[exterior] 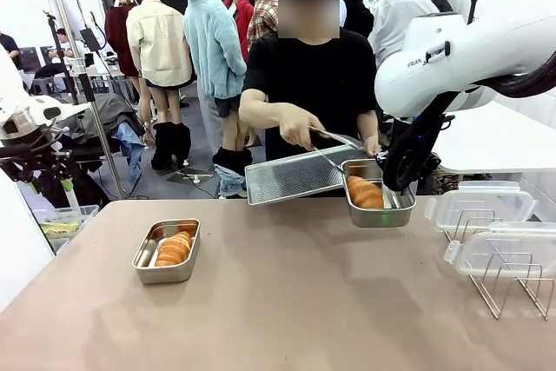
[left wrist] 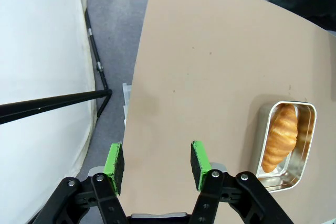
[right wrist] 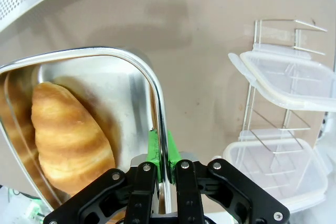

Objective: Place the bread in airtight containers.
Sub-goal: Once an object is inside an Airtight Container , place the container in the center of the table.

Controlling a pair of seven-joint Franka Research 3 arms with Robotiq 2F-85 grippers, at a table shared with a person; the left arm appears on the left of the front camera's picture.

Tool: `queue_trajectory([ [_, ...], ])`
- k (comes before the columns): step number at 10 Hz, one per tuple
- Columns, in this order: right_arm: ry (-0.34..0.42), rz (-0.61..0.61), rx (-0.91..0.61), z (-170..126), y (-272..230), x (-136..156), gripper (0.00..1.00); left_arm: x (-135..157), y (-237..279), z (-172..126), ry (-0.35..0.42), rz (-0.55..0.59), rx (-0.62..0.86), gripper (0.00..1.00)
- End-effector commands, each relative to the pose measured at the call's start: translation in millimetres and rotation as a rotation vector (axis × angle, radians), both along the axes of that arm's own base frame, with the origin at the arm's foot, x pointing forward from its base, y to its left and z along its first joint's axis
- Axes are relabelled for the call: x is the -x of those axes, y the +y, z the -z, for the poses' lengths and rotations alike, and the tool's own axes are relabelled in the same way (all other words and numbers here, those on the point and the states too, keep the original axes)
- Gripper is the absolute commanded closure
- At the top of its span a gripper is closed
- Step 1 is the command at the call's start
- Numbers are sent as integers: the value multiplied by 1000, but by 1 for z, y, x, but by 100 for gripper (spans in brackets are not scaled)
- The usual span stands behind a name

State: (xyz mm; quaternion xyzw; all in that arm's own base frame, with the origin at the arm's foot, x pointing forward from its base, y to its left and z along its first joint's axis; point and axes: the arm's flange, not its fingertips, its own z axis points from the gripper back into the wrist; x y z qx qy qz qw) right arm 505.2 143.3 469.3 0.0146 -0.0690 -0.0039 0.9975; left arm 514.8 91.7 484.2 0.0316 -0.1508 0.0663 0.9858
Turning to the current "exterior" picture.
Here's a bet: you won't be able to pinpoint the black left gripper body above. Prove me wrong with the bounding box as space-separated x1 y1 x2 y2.
8 147 73 181

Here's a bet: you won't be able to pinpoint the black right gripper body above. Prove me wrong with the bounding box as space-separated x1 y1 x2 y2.
410 114 455 183

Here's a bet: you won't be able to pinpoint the stainless steel rectangular container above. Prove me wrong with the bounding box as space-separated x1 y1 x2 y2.
341 159 417 229
131 218 202 285

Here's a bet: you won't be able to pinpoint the golden croissant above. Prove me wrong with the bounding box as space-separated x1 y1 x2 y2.
155 230 194 268
346 175 386 210

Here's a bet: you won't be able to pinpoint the steel tongs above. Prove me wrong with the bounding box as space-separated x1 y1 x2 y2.
308 125 377 181

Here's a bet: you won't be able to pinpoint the perforated steel tray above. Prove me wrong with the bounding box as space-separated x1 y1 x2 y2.
244 144 370 206

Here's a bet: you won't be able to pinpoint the person's right forearm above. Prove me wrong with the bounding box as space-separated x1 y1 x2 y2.
239 99 296 140

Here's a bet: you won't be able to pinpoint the person's left forearm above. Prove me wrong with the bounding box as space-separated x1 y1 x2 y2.
357 109 380 144

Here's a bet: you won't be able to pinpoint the person's left hand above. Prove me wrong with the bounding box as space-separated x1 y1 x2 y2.
361 135 381 158

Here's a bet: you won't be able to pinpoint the person's right hand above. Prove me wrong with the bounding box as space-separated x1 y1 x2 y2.
279 113 331 151

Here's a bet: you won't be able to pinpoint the clear plastic storage bin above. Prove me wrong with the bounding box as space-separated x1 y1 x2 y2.
32 204 100 255

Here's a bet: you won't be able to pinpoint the shiny metal pole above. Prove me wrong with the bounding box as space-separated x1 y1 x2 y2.
43 0 127 199

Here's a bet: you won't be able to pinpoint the white side table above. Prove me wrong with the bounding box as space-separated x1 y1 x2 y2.
427 99 556 175

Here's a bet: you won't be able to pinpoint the grey and blue clothes pile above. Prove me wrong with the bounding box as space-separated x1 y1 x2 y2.
56 92 147 181

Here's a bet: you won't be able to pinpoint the black trousers heap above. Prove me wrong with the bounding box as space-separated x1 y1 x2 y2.
150 122 193 171
212 147 254 176

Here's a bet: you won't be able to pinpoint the seated person in white shirt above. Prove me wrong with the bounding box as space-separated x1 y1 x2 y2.
34 27 83 81

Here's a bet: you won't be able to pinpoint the standing man in dark shirt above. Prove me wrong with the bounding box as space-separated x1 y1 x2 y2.
0 31 22 71

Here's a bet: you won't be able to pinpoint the black stand with box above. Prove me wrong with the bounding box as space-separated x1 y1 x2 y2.
79 10 108 103

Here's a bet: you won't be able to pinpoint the person in black t-shirt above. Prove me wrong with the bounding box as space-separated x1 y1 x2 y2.
238 0 379 198

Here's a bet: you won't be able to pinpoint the mannequin in white shirt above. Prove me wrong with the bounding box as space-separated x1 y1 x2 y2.
372 0 440 68

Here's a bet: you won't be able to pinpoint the mannequin in dark red sweater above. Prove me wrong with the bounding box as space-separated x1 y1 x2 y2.
105 0 144 120

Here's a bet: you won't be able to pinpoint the blue jeans heap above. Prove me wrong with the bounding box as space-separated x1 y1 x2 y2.
215 164 248 199

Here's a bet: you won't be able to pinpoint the mannequin in cream jacket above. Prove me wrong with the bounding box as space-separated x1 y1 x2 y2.
125 0 195 127

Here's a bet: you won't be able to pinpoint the mannequin in light blue fleece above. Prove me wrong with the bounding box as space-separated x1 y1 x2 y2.
183 0 254 150

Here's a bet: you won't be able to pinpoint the mannequin in plaid shirt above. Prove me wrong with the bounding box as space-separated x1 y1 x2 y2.
247 0 280 49

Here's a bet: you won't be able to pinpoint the mannequin in red jacket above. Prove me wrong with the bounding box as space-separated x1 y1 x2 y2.
222 0 256 63

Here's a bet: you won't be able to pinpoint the black right arm cable sleeve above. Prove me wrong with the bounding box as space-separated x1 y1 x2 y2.
381 51 556 193

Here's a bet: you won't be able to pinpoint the steel wire lid rack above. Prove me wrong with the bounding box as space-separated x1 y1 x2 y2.
447 209 555 321

